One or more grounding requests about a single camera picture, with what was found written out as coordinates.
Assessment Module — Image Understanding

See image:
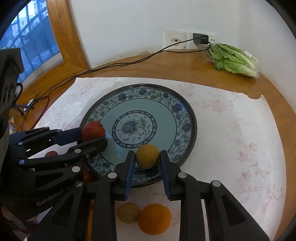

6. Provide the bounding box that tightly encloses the bagged green lettuce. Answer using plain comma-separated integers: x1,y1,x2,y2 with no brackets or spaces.
206,44,260,78

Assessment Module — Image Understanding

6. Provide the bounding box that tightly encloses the white wall socket plate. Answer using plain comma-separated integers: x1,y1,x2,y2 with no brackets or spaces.
165,31,220,51

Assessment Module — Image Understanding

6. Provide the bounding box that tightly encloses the black power cable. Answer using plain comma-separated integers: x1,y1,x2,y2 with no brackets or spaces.
14,38,212,130

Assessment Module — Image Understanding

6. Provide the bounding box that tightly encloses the small grey wall stub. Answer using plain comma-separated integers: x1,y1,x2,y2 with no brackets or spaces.
140,51,151,56

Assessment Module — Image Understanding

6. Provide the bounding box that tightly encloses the power strip on floor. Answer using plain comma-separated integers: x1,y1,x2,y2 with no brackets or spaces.
23,99,35,112

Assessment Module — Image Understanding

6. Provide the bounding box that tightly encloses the blue floral ceramic plate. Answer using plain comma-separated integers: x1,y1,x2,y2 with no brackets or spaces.
80,83,198,178

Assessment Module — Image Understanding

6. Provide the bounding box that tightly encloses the brown longan fruit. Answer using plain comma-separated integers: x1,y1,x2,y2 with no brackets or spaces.
117,202,141,224
135,144,159,170

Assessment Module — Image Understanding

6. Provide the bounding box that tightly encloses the wooden window frame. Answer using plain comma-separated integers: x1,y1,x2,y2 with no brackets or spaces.
0,0,90,93

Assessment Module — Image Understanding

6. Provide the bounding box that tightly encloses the red apple back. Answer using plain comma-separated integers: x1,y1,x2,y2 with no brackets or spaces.
81,120,106,142

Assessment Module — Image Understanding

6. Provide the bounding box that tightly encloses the red apple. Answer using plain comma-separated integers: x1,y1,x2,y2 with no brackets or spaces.
81,120,106,142
45,151,59,157

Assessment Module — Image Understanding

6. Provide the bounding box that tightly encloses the orange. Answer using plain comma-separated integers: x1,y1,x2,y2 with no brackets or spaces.
137,203,171,235

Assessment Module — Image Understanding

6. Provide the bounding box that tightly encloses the white floral table mat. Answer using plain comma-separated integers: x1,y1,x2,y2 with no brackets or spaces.
37,77,286,240

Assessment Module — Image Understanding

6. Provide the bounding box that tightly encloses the black power adapter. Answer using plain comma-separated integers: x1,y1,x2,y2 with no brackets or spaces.
193,33,209,45

